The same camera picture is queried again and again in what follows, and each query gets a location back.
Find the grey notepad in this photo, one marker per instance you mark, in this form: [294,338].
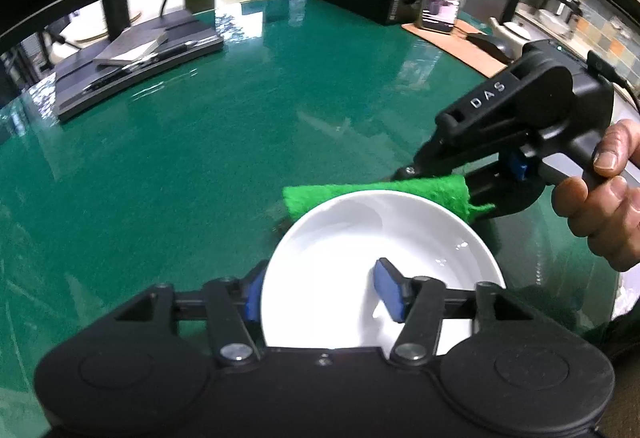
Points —
[130,45]

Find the white bowl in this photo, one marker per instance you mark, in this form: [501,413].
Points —
[350,238]

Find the person's right hand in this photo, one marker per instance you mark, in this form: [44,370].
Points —
[615,218]

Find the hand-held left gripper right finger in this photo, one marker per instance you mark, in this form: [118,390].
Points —
[390,290]

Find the white teapot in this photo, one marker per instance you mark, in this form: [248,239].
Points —
[515,30]

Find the tan leather mouse pad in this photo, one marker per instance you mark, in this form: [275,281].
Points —
[465,52]

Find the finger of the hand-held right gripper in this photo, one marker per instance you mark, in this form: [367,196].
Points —
[510,195]
[450,155]

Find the bright green cleaning cloth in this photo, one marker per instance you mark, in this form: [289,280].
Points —
[375,185]

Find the silver rice cooker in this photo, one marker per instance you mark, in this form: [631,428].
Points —
[565,2]

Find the black computer mouse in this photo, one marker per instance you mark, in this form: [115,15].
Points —
[492,45]

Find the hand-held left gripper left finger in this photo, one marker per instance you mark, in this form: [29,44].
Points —
[252,298]

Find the black pen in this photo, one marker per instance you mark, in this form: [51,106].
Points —
[175,48]

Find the dark grey monitor stand base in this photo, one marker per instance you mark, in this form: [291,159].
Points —
[90,87]

